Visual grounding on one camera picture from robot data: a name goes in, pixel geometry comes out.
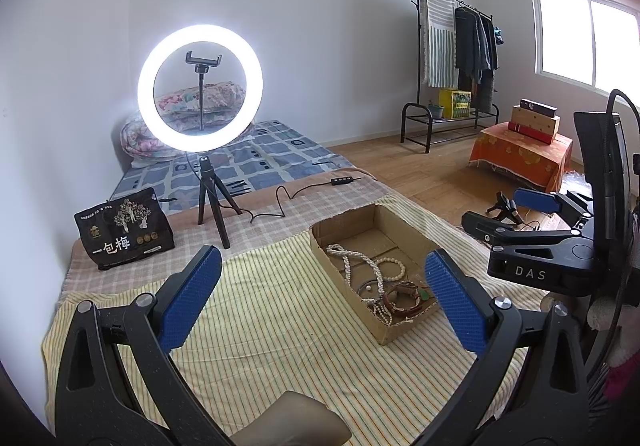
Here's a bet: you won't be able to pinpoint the cardboard box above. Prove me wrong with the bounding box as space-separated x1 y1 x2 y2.
308 203 451 346

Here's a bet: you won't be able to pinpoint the black clothes rack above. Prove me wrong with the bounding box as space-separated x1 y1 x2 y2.
400 0 501 154

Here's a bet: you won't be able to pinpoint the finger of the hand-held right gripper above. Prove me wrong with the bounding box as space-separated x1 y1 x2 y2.
461 210 596 247
514 187 596 227

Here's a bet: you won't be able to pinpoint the black cable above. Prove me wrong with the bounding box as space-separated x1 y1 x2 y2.
250 173 361 222

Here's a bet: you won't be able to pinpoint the red strap wristwatch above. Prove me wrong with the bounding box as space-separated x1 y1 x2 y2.
382 281 423 317

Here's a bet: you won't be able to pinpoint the orange cloth covered table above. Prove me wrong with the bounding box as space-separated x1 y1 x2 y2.
469 121 574 194

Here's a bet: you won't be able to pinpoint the beige rounded object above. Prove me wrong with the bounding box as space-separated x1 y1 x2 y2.
232 391 353 446

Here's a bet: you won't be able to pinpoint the yellow box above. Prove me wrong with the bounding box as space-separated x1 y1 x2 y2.
438 89 472 119

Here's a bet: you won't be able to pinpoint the striped hanging towel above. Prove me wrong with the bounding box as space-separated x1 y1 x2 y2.
419 0 458 90

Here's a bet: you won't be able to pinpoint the twisted white pearl necklace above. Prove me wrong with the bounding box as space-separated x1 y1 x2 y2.
326 243 386 297

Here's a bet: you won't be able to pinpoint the checkered beige blanket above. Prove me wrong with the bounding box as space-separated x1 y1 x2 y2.
59 171 401 307

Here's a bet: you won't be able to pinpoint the black printed bag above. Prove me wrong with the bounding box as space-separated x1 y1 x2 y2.
74 187 176 271

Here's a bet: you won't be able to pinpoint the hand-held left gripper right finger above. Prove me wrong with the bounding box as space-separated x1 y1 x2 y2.
415 249 606 446

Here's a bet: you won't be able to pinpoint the dark patterned box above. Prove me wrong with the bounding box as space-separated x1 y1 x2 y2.
520 99 558 118

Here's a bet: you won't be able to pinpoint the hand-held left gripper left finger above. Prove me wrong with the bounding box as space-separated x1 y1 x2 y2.
54 245 236 446

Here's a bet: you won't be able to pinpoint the black phone holder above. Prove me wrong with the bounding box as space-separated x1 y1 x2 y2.
185 50 221 132

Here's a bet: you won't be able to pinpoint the dark hanging clothes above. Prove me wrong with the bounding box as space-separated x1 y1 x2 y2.
454 6 499 87

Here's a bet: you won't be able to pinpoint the window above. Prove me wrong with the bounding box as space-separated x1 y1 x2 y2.
530 0 640 102

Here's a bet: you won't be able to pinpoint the small black floor tripod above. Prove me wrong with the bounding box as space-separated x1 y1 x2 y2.
486 193 523 229

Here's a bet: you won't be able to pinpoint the stack of gift boxes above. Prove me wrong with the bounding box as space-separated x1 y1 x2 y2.
510 105 561 144

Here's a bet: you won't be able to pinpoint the floral pillow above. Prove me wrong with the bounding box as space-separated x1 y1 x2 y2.
120 110 256 162

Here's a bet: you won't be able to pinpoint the cream bead bracelet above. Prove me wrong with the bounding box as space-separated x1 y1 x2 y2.
372 256 406 283

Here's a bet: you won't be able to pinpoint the white ring light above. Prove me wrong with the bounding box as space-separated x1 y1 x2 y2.
137 25 264 147

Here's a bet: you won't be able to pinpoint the single strand pearl necklace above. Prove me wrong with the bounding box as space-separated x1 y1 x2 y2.
362 296 393 327

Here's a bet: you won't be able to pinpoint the folded floral quilt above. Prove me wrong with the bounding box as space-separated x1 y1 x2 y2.
155 81 247 129

